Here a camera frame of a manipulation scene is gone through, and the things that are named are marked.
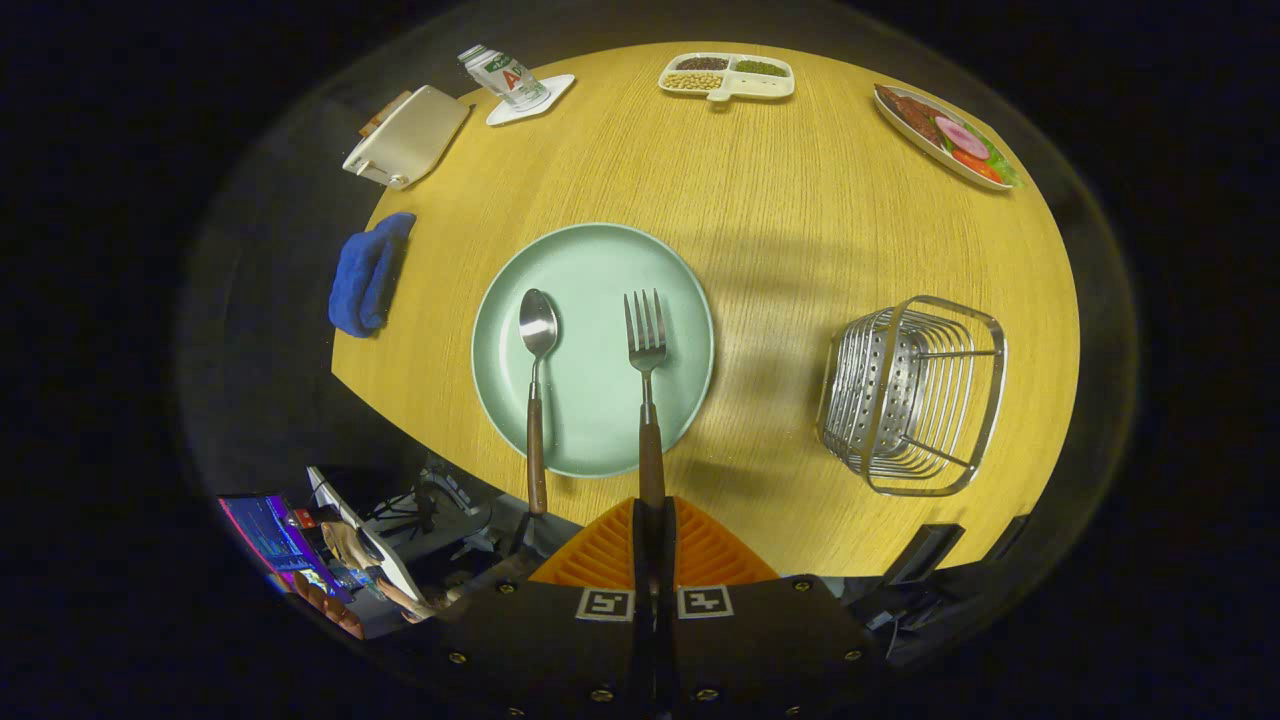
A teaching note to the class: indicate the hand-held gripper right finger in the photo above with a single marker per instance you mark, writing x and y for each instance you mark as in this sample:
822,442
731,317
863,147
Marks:
668,560

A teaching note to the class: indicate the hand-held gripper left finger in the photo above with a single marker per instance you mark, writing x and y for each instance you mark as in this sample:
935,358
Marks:
640,560

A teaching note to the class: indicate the pale green round plate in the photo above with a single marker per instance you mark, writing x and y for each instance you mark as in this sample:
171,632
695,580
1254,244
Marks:
590,390

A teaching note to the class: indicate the dark rectangular object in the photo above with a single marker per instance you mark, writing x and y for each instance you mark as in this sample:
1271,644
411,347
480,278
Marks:
920,552

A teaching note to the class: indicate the lit computer screen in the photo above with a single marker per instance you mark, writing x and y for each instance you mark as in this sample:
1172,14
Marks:
275,535

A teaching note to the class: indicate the blue folded cloth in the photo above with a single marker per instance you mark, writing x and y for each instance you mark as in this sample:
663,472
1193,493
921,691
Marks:
365,275

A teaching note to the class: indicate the white square coaster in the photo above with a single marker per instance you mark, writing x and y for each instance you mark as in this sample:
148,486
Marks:
555,92

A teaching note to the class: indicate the white toaster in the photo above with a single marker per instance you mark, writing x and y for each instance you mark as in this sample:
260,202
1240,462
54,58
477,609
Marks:
415,135

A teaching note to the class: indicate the white divided dish with beans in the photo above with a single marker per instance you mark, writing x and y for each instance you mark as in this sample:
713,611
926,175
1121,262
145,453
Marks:
730,80

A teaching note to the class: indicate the small white drink bottle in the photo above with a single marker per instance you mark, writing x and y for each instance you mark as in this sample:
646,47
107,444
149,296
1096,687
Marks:
505,78

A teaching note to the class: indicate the white plate with food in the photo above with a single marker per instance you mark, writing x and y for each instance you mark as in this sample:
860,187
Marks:
945,135

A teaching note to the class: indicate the brown toast slice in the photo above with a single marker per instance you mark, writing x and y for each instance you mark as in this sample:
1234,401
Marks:
385,112

